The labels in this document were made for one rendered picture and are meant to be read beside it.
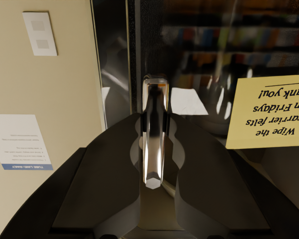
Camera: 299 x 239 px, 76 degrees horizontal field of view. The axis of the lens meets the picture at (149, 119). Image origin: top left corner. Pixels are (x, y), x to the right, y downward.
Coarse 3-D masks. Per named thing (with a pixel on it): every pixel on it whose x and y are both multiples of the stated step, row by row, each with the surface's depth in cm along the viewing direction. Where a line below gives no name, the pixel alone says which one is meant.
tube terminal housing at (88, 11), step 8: (88, 0) 14; (88, 8) 14; (88, 16) 15; (88, 24) 15; (96, 56) 16; (96, 64) 17; (96, 72) 17; (96, 80) 17; (96, 88) 18; (104, 128) 20
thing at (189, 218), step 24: (168, 120) 12; (192, 144) 9; (216, 144) 9; (192, 168) 8; (216, 168) 8; (192, 192) 7; (216, 192) 7; (240, 192) 7; (192, 216) 7; (216, 216) 6; (240, 216) 6
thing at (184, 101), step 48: (96, 0) 13; (144, 0) 13; (192, 0) 13; (240, 0) 13; (288, 0) 13; (96, 48) 15; (144, 48) 15; (192, 48) 15; (240, 48) 15; (288, 48) 15; (192, 96) 17; (144, 192) 23; (288, 192) 23
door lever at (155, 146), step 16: (144, 80) 11; (160, 80) 11; (144, 96) 11; (160, 96) 11; (144, 112) 12; (160, 112) 12; (144, 128) 13; (160, 128) 12; (144, 144) 13; (160, 144) 13; (144, 160) 14; (160, 160) 14; (144, 176) 15; (160, 176) 15
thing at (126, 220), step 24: (96, 144) 9; (120, 144) 9; (96, 168) 8; (120, 168) 8; (72, 192) 7; (96, 192) 7; (120, 192) 7; (72, 216) 6; (96, 216) 6; (120, 216) 6
